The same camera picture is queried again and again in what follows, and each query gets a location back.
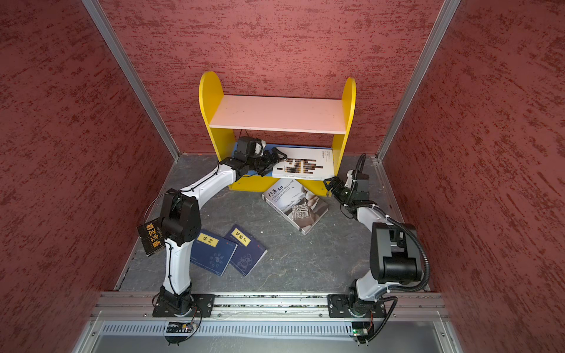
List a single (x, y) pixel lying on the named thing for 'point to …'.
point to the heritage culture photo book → (295, 203)
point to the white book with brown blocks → (310, 163)
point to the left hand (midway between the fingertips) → (282, 163)
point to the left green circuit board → (179, 327)
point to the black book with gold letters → (151, 236)
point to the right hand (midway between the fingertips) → (327, 187)
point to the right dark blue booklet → (249, 251)
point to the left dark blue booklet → (212, 252)
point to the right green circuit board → (360, 332)
